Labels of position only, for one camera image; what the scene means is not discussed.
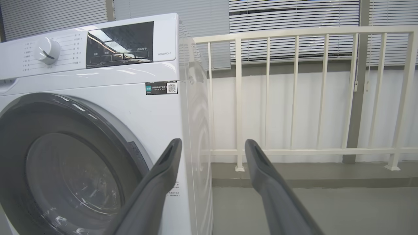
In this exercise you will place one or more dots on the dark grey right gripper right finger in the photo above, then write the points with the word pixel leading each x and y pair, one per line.
pixel 274 195

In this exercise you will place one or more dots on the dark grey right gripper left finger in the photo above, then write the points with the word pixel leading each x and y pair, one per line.
pixel 153 192

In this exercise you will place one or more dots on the round dark washing machine door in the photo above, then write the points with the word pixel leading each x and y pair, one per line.
pixel 65 176

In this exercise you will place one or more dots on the white front-load washing machine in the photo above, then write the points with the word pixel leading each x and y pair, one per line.
pixel 147 114

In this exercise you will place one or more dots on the cream metal railing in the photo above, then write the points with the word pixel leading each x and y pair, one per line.
pixel 238 98

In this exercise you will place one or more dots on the black QR code sticker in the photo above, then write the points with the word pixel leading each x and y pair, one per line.
pixel 160 88

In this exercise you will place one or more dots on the grey window pillar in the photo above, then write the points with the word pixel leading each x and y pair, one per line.
pixel 110 9
pixel 356 124

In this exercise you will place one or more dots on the black glossy display panel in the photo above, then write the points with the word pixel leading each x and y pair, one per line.
pixel 120 44

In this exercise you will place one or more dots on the white program selector knob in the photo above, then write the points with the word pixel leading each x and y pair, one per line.
pixel 47 50

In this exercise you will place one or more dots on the grey window blind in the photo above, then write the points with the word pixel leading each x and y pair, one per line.
pixel 294 19
pixel 52 16
pixel 395 16
pixel 196 19

